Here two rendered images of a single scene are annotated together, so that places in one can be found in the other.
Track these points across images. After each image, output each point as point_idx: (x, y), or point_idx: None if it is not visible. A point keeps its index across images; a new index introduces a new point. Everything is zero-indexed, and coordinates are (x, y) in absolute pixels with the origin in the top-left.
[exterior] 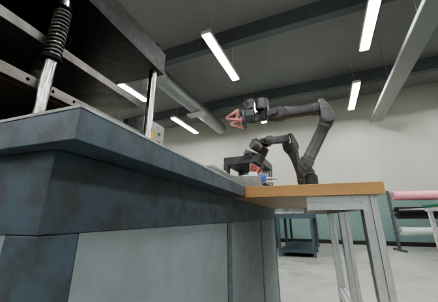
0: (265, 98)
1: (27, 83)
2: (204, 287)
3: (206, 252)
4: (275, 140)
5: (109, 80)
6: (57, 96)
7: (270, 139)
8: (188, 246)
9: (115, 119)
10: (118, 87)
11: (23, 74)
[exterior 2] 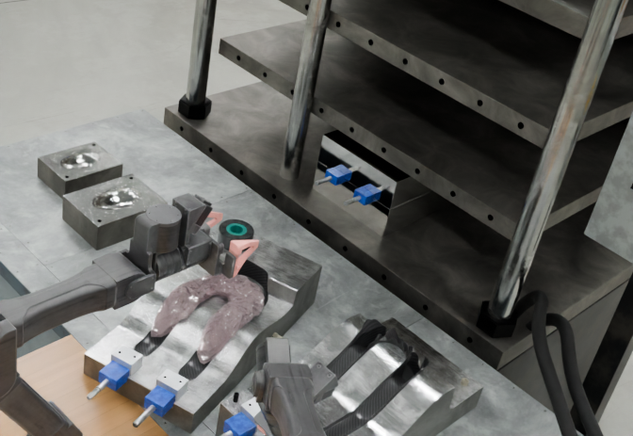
0: (139, 216)
1: (306, 14)
2: (28, 350)
3: None
4: (274, 410)
5: None
6: (345, 32)
7: (254, 379)
8: (7, 295)
9: (465, 85)
10: None
11: (302, 0)
